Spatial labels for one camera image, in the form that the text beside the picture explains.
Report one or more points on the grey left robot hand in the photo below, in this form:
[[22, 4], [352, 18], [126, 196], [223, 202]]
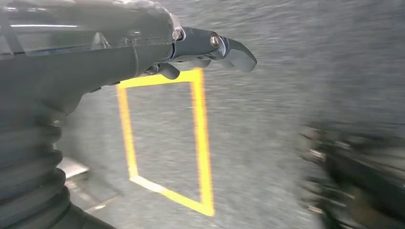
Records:
[[79, 63]]

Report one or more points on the pale flat metal plate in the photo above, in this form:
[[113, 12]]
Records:
[[74, 167]]

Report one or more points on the yellow floor tape square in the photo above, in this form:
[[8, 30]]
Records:
[[200, 126]]

